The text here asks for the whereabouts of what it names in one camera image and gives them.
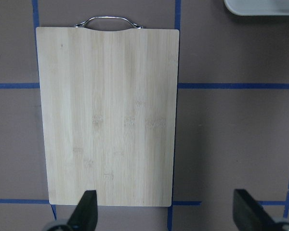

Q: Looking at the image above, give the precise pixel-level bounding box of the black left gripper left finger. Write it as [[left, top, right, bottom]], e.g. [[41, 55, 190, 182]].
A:
[[62, 190, 97, 231]]

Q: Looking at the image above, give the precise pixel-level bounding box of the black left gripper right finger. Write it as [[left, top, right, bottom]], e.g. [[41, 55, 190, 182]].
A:
[[233, 189, 279, 231]]

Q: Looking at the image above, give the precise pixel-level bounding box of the cream rectangular tray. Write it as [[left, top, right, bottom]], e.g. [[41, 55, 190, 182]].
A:
[[224, 0, 289, 16]]

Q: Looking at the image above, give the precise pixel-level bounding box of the wooden cutting board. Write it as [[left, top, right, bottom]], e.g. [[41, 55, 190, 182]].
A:
[[36, 23, 180, 207]]

